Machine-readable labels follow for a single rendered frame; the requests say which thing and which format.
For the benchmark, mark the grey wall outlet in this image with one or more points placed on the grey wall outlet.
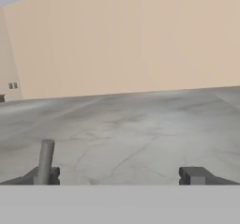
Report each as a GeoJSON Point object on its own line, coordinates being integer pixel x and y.
{"type": "Point", "coordinates": [13, 85]}

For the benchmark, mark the grey metal faucet lever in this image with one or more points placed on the grey metal faucet lever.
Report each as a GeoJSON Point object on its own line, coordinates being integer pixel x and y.
{"type": "Point", "coordinates": [45, 162]}

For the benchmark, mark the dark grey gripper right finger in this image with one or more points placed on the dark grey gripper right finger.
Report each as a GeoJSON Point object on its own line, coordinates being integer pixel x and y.
{"type": "Point", "coordinates": [195, 174]}

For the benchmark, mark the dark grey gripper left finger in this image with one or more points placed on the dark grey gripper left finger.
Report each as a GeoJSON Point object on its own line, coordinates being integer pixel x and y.
{"type": "Point", "coordinates": [54, 174]}

